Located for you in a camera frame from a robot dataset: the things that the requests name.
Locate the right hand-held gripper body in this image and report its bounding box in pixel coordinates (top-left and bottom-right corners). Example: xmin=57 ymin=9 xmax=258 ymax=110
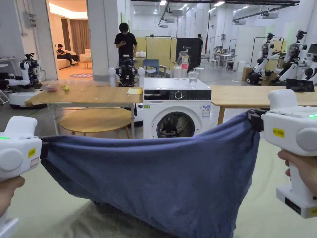
xmin=247 ymin=89 xmax=317 ymax=219

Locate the round purple rug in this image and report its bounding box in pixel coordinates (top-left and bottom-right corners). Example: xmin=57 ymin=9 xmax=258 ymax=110
xmin=69 ymin=73 xmax=93 ymax=80

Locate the beige sofa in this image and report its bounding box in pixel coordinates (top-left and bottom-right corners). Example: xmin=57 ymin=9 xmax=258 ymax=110
xmin=57 ymin=48 xmax=92 ymax=70

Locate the dark blue shirt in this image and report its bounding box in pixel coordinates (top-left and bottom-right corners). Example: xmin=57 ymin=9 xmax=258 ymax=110
xmin=40 ymin=110 xmax=261 ymax=238

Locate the long wooden table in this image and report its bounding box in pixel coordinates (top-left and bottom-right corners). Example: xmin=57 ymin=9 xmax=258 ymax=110
xmin=24 ymin=84 xmax=145 ymax=139
xmin=210 ymin=78 xmax=317 ymax=126

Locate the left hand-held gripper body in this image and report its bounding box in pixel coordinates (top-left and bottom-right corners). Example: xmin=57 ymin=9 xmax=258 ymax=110
xmin=0 ymin=116 xmax=49 ymax=238

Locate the grey wall electrical box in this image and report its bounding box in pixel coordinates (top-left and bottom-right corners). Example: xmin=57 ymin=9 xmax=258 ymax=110
xmin=23 ymin=12 xmax=38 ymax=29

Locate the cardboard carton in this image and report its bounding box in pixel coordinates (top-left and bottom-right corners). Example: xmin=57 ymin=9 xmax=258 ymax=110
xmin=242 ymin=67 xmax=254 ymax=82

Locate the round wooden low table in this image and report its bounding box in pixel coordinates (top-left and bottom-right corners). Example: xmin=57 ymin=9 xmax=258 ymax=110
xmin=59 ymin=108 xmax=132 ymax=139

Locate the person's left hand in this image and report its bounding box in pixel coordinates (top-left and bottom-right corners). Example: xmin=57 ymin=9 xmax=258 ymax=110
xmin=0 ymin=176 xmax=25 ymax=218

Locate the white desk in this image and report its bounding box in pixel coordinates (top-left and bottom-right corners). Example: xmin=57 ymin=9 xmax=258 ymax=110
xmin=210 ymin=53 xmax=239 ymax=73

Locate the person's right hand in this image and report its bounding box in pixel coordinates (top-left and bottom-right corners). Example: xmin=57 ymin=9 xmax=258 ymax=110
xmin=277 ymin=150 xmax=317 ymax=201

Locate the blue chair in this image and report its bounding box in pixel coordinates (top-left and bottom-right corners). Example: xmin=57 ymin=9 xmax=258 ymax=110
xmin=142 ymin=59 xmax=169 ymax=77

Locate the bed with pale green sheet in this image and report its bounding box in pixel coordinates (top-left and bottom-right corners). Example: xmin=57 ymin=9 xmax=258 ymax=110
xmin=0 ymin=137 xmax=317 ymax=238

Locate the white washing machine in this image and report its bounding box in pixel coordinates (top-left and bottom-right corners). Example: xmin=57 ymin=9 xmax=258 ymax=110
xmin=143 ymin=55 xmax=212 ymax=139

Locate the white humanoid robot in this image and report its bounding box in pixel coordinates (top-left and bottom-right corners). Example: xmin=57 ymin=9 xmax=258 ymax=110
xmin=0 ymin=52 xmax=48 ymax=110
xmin=278 ymin=29 xmax=309 ymax=83
xmin=108 ymin=55 xmax=146 ymax=125
xmin=304 ymin=43 xmax=317 ymax=86
xmin=247 ymin=32 xmax=276 ymax=85

